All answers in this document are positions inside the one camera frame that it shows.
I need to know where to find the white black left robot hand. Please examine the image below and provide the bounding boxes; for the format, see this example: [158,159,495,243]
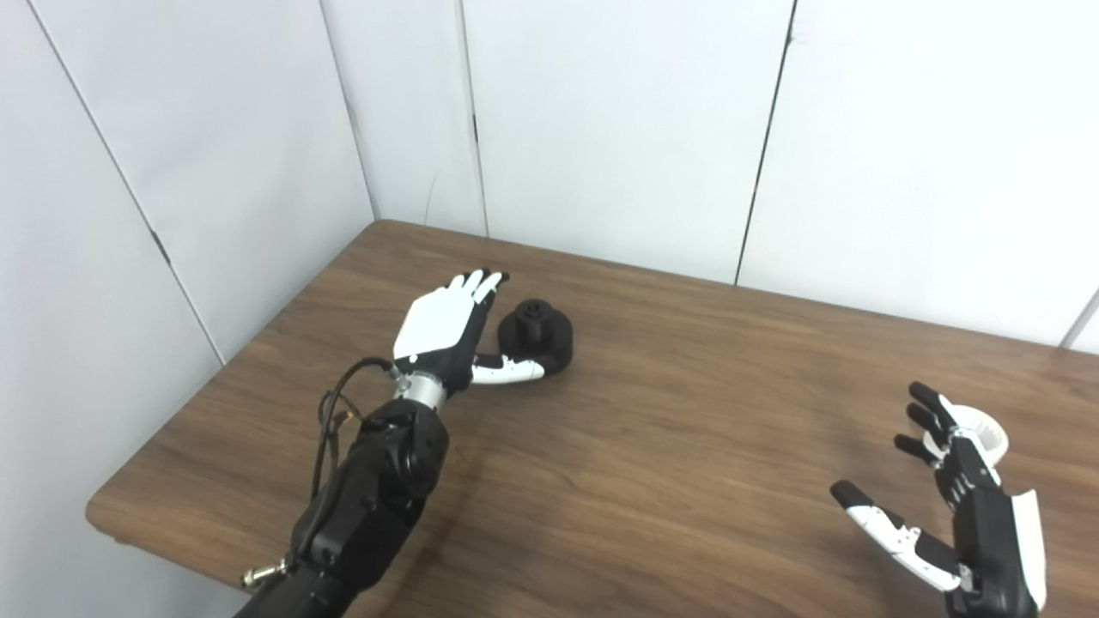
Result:
[392,269,547,397]

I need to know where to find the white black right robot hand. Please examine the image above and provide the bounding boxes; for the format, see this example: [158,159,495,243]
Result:
[829,382,1050,618]

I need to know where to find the white toothed ring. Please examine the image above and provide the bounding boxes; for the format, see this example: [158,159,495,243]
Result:
[923,405,1011,464]

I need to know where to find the round black part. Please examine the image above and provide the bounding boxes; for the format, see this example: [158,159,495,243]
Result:
[498,299,574,376]

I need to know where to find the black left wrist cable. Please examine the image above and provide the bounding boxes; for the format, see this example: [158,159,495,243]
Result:
[240,356,403,590]

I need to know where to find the thin left arm wires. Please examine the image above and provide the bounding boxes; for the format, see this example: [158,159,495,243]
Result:
[316,391,361,469]

